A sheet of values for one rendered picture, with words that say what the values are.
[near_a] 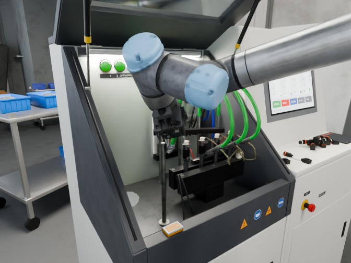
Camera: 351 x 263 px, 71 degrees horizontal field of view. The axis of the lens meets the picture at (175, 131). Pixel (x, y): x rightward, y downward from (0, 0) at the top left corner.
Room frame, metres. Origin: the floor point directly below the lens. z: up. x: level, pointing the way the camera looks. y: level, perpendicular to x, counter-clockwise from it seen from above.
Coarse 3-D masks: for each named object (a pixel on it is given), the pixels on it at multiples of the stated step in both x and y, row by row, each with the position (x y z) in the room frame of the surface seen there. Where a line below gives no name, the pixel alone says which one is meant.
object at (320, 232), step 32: (224, 32) 1.24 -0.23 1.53; (256, 32) 1.23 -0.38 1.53; (288, 32) 1.38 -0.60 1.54; (256, 96) 1.15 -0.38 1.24; (320, 96) 1.46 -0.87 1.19; (288, 128) 1.24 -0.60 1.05; (320, 128) 1.41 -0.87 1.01; (320, 192) 1.00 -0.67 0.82; (320, 224) 1.03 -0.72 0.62; (288, 256) 0.89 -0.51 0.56; (320, 256) 1.08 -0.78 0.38
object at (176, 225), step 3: (177, 222) 0.59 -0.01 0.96; (171, 225) 0.57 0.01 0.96; (174, 225) 0.57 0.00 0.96; (177, 225) 0.57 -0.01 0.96; (180, 225) 0.57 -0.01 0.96; (165, 228) 0.56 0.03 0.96; (168, 228) 0.56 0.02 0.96; (171, 228) 0.56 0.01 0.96; (174, 228) 0.56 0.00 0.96; (177, 228) 0.56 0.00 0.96; (168, 231) 0.55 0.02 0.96; (177, 231) 0.56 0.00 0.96; (180, 231) 0.56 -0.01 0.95; (171, 234) 0.55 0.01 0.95
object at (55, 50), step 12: (60, 48) 0.97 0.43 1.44; (60, 60) 0.99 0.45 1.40; (60, 72) 1.02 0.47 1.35; (60, 84) 1.05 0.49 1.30; (60, 96) 1.09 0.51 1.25; (60, 108) 1.12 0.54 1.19; (60, 120) 1.16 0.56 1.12; (72, 144) 0.97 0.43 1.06; (72, 156) 1.00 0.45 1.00; (72, 168) 1.03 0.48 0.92; (72, 180) 1.07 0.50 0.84; (72, 192) 1.10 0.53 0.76; (72, 204) 1.15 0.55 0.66; (84, 240) 0.97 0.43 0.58; (84, 252) 1.00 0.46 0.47
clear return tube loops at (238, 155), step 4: (224, 136) 0.99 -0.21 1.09; (240, 136) 1.01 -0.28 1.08; (212, 140) 0.94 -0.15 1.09; (216, 144) 0.92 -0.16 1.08; (224, 152) 0.88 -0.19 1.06; (236, 152) 1.02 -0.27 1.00; (240, 152) 0.99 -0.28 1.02; (236, 156) 1.02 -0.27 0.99; (240, 156) 1.01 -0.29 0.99; (228, 160) 0.87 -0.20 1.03
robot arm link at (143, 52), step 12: (144, 36) 0.47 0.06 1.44; (156, 36) 0.47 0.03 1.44; (132, 48) 0.45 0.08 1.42; (144, 48) 0.44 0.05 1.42; (156, 48) 0.44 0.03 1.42; (132, 60) 0.44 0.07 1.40; (144, 60) 0.43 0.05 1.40; (156, 60) 0.44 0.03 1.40; (132, 72) 0.46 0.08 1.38; (144, 72) 0.45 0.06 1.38; (156, 72) 0.44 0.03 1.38; (144, 84) 0.47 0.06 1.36; (144, 96) 0.51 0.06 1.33; (156, 96) 0.50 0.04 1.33
